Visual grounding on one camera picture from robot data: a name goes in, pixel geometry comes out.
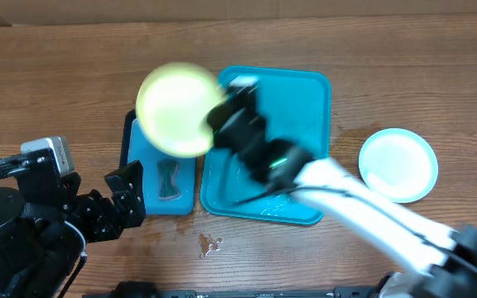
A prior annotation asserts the small black tray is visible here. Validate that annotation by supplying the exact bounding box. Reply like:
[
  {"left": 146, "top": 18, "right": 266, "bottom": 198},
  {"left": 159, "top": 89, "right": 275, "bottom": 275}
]
[{"left": 118, "top": 108, "right": 198, "bottom": 216}]

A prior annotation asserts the large teal serving tray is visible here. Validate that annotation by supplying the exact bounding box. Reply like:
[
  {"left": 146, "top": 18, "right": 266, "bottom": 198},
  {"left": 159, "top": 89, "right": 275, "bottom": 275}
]
[{"left": 200, "top": 65, "right": 331, "bottom": 225}]

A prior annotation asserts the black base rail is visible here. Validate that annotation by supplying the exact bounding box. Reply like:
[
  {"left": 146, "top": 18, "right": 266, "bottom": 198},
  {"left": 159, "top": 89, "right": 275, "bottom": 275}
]
[{"left": 83, "top": 281, "right": 378, "bottom": 298}]

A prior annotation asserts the light blue plate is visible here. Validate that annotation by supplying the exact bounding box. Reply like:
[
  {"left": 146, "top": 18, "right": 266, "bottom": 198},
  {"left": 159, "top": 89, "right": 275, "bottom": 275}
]
[{"left": 358, "top": 128, "right": 439, "bottom": 204}]

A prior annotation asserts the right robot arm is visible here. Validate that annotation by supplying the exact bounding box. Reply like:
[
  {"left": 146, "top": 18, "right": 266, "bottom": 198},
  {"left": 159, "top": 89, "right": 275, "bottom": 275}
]
[{"left": 206, "top": 85, "right": 477, "bottom": 298}]

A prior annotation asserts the blue mat in tray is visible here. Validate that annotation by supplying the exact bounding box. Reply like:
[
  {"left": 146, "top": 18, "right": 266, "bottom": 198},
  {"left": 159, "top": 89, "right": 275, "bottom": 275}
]
[{"left": 126, "top": 118, "right": 197, "bottom": 216}]

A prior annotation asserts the yellow-green plate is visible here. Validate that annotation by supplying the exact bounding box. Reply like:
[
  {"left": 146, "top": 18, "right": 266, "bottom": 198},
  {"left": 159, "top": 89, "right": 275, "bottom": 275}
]
[{"left": 135, "top": 62, "right": 225, "bottom": 158}]

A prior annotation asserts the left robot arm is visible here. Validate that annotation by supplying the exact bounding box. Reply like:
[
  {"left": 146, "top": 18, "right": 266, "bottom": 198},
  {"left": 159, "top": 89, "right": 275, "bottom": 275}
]
[{"left": 0, "top": 161, "right": 146, "bottom": 297}]

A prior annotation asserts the green and yellow sponge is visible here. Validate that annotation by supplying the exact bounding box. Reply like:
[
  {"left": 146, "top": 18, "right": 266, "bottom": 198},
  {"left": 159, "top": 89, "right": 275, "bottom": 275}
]
[{"left": 157, "top": 159, "right": 181, "bottom": 200}]

